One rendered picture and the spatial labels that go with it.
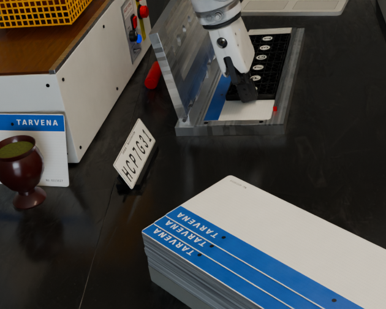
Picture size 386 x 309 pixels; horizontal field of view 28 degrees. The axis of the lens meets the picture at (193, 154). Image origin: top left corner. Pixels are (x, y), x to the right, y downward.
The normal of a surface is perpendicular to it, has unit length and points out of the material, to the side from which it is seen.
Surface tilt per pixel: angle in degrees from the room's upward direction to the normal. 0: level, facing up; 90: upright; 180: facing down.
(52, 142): 69
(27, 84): 90
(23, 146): 0
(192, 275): 90
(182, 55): 81
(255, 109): 0
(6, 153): 0
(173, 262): 90
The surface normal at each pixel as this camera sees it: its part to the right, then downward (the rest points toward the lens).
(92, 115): 0.97, -0.01
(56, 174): -0.31, 0.19
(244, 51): 0.91, -0.21
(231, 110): -0.15, -0.84
